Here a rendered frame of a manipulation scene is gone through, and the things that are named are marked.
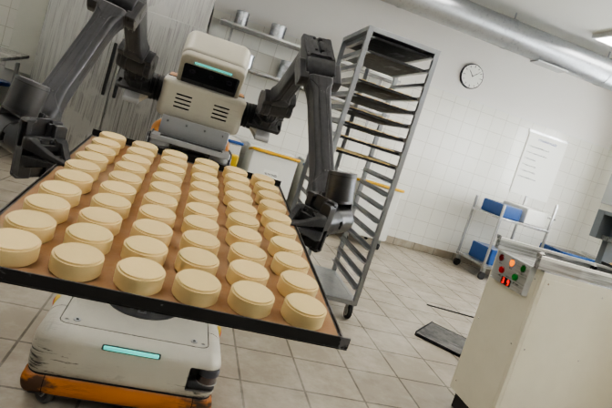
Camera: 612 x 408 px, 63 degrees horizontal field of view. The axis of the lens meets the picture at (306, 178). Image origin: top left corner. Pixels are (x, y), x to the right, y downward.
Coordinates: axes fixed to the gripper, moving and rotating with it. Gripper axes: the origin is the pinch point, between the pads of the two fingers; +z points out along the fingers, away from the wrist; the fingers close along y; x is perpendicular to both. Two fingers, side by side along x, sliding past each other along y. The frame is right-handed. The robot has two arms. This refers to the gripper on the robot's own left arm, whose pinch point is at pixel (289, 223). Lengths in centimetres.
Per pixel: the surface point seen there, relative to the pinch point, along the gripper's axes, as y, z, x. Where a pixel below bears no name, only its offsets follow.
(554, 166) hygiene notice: -27, -693, 42
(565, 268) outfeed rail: 15, -175, -37
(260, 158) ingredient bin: 70, -358, 274
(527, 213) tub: 38, -594, 36
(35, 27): 20, -220, 504
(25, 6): 2, -211, 515
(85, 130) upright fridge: 90, -218, 376
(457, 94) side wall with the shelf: -71, -576, 168
